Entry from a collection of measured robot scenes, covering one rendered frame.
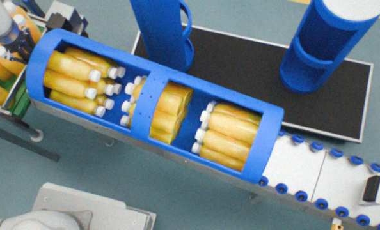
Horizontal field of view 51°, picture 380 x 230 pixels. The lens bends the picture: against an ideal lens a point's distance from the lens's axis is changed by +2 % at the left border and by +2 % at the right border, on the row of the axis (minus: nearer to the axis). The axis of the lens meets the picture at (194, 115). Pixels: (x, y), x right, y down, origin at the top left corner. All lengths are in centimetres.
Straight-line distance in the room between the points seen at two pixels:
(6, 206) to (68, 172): 41
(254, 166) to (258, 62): 134
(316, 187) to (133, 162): 130
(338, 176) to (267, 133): 44
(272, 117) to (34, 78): 82
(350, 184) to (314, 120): 91
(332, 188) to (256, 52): 123
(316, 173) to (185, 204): 108
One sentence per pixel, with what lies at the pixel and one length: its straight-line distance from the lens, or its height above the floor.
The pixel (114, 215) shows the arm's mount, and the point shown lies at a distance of 140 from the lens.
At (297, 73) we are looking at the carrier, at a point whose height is 16.
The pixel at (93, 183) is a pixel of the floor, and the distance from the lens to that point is 256.
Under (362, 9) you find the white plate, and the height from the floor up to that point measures 104.
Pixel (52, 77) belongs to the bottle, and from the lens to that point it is 150.
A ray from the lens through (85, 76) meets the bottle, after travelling 143.
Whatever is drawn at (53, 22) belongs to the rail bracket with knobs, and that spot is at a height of 100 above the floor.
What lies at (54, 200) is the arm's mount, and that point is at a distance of 147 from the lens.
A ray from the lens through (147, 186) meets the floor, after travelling 248.
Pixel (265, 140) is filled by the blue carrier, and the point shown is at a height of 123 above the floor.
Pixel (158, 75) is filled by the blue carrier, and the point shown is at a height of 122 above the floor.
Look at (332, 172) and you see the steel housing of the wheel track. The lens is 161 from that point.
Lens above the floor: 244
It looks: 74 degrees down
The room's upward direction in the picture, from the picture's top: 6 degrees counter-clockwise
